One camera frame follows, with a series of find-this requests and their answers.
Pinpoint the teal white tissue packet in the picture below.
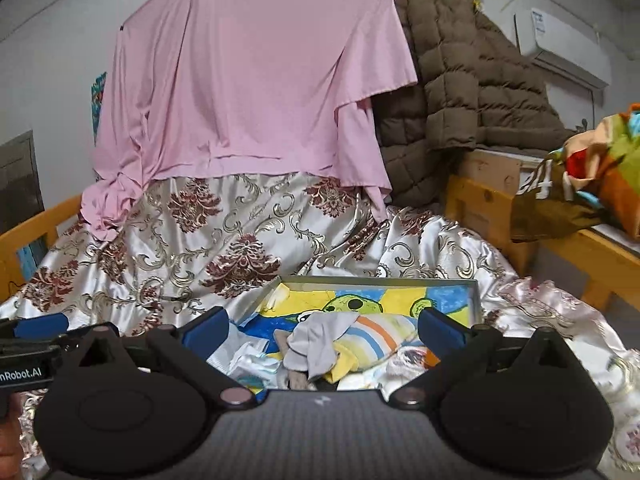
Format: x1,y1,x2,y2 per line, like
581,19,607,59
206,324,285,392

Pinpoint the striped pastel towel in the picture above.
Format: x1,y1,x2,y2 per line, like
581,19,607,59
323,314,418,384

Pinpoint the grey sock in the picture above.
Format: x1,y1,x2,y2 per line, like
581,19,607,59
288,311,359,380

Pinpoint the person's hand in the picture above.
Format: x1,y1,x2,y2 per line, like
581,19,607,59
0,394,23,480

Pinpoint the white and blue cloth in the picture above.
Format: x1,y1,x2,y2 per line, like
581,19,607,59
337,346,440,396

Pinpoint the floral satin sofa cover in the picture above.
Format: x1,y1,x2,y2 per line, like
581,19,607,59
1,174,639,479

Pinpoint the grey tray with cartoon picture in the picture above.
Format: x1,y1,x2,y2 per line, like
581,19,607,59
240,278,482,386

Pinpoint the wooden side table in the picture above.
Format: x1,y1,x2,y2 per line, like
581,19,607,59
445,151,639,311

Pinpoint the colourful cloth pile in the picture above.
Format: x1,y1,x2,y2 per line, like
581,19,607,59
510,103,639,243

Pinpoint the brown quilted jacket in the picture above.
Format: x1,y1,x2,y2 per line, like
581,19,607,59
372,0,572,208

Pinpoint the pink cloth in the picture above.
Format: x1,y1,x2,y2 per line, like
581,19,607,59
81,0,416,240

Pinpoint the white air conditioner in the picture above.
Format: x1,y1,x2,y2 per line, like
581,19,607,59
513,8,612,90

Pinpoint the beige drawstring pouch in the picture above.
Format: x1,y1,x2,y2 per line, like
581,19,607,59
273,330,316,391

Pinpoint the grey wall panel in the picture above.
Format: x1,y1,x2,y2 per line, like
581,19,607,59
0,131,44,233

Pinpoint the colourful wall poster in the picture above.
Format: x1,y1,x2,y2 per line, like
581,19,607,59
91,73,106,140

